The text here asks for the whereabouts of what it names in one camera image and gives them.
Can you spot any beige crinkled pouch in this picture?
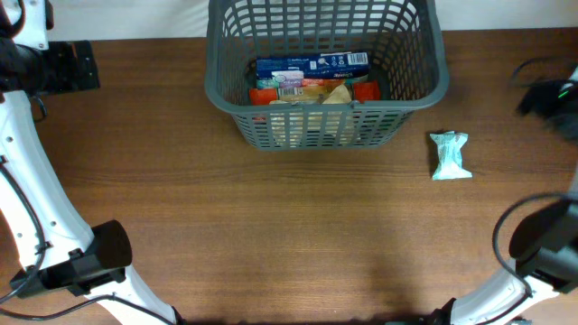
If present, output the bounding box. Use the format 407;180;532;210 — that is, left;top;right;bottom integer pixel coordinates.
256;111;355;148

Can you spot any mint green wipes packet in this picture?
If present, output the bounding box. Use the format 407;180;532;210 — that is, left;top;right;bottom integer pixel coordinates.
430;131;472;181

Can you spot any orange spaghetti packet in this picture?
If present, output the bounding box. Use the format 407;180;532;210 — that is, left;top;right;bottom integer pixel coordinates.
248;81;381;106

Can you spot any grey plastic basket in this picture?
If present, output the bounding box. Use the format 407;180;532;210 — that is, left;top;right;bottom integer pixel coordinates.
205;0;449;151

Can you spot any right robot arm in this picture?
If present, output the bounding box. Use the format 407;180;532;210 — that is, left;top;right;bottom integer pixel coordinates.
420;180;577;325

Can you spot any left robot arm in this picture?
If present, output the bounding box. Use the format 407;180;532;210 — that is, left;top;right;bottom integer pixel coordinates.
1;0;184;324

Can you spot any blue tissue multipack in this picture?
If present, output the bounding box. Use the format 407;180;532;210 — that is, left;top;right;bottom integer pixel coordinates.
256;51;370;89

